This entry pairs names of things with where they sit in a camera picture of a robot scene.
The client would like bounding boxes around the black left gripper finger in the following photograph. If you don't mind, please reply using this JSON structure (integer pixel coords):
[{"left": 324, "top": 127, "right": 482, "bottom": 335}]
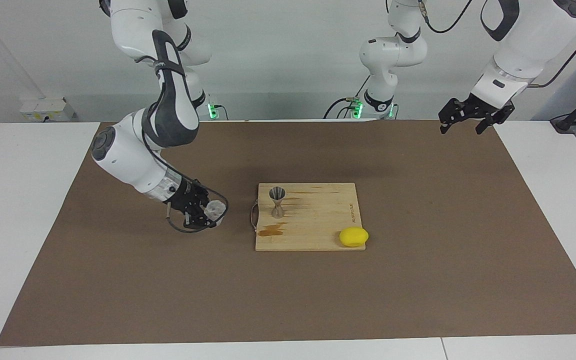
[
  {"left": 475, "top": 100, "right": 517, "bottom": 136},
  {"left": 437, "top": 97, "right": 474, "bottom": 136}
]

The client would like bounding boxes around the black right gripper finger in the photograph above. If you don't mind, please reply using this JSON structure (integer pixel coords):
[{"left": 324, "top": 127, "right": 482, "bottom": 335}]
[
  {"left": 183, "top": 209, "right": 218, "bottom": 231},
  {"left": 190, "top": 180, "right": 214, "bottom": 204}
]

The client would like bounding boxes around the clear glass cup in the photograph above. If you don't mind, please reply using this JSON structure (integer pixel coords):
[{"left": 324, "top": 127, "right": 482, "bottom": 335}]
[{"left": 203, "top": 200, "right": 226, "bottom": 226}]

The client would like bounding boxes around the metal jigger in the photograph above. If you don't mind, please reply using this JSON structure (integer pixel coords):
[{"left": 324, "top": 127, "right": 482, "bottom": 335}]
[{"left": 268, "top": 186, "right": 287, "bottom": 219}]

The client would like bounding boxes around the brown table mat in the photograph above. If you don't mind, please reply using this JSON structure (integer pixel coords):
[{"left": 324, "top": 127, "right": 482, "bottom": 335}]
[{"left": 0, "top": 120, "right": 576, "bottom": 347}]

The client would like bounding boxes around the wooden cutting board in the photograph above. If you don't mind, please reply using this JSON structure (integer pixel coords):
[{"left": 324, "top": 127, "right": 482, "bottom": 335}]
[{"left": 250, "top": 182, "right": 367, "bottom": 252}]

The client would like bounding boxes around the yellow lemon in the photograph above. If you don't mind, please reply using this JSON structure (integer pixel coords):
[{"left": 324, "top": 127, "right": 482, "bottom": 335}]
[{"left": 339, "top": 226, "right": 370, "bottom": 248}]

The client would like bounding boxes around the white power strip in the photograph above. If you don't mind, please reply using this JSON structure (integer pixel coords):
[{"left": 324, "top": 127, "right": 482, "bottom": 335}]
[{"left": 20, "top": 97, "right": 75, "bottom": 122}]

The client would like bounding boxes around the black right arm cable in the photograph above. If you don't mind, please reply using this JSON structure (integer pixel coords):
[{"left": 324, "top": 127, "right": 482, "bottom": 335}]
[{"left": 143, "top": 145, "right": 230, "bottom": 234}]

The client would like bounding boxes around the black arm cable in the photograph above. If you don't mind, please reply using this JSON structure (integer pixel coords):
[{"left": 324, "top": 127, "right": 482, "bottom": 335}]
[
  {"left": 143, "top": 145, "right": 230, "bottom": 234},
  {"left": 418, "top": 0, "right": 576, "bottom": 88}
]

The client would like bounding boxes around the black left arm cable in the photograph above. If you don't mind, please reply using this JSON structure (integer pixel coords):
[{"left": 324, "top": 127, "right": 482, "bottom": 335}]
[{"left": 418, "top": 0, "right": 576, "bottom": 88}]

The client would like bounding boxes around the black left base cable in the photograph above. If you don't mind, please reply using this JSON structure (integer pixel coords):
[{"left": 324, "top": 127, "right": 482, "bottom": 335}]
[{"left": 324, "top": 75, "right": 371, "bottom": 120}]

